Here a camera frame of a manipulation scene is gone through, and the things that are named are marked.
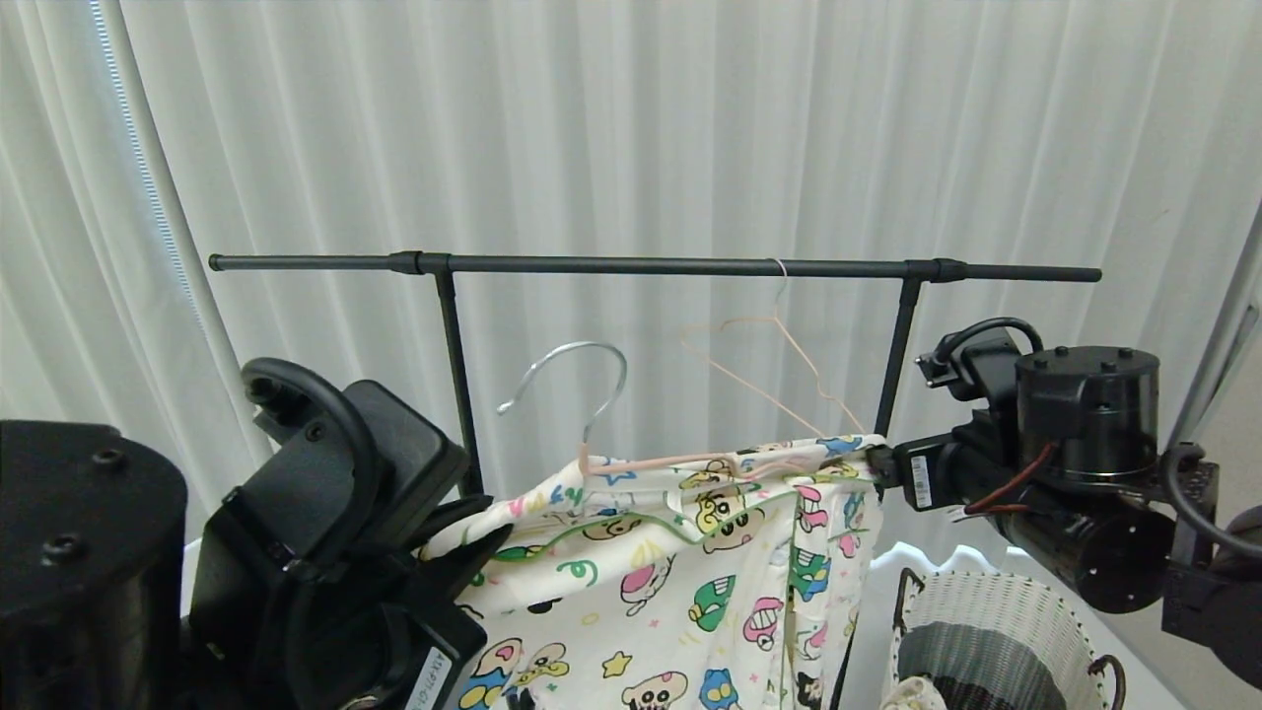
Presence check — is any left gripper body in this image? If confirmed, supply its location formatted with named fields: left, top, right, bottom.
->
left=187, top=552, right=491, bottom=710

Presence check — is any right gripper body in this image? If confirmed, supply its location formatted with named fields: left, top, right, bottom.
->
left=890, top=434, right=1002, bottom=514

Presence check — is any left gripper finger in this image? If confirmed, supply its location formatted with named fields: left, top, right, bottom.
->
left=433, top=526, right=515, bottom=604
left=397, top=495, right=495, bottom=564

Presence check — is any pink clothes hanger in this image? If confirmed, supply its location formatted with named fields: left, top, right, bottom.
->
left=496, top=341, right=874, bottom=484
left=678, top=258, right=871, bottom=438

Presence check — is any cream printed shirt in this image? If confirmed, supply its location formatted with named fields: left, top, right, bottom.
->
left=419, top=434, right=888, bottom=710

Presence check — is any white laundry basket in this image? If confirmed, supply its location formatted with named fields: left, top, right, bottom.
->
left=890, top=567, right=1128, bottom=710

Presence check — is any heap of clothes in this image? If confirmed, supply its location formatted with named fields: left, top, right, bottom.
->
left=880, top=675, right=949, bottom=710

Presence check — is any black clothes rack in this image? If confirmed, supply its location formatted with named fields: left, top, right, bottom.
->
left=208, top=251, right=1103, bottom=710

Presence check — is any white curtain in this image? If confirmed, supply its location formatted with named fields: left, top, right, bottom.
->
left=0, top=0, right=1262, bottom=593

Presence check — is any black cable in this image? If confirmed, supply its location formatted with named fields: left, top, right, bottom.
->
left=242, top=357, right=384, bottom=514
left=1161, top=444, right=1262, bottom=561
left=932, top=317, right=1046, bottom=368

